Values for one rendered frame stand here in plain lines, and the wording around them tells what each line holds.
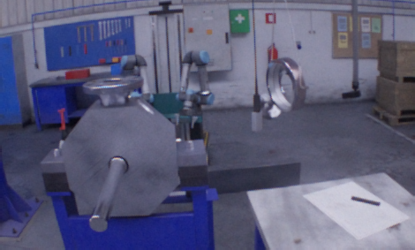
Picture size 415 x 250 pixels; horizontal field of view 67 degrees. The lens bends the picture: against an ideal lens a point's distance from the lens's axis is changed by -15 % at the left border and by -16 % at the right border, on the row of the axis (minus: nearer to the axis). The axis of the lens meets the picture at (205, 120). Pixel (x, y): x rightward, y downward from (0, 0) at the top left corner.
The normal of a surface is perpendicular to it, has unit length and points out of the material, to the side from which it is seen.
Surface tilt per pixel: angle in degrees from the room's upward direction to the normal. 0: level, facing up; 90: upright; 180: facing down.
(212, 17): 90
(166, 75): 90
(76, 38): 90
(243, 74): 90
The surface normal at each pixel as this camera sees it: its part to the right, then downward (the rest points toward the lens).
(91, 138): 0.08, 0.26
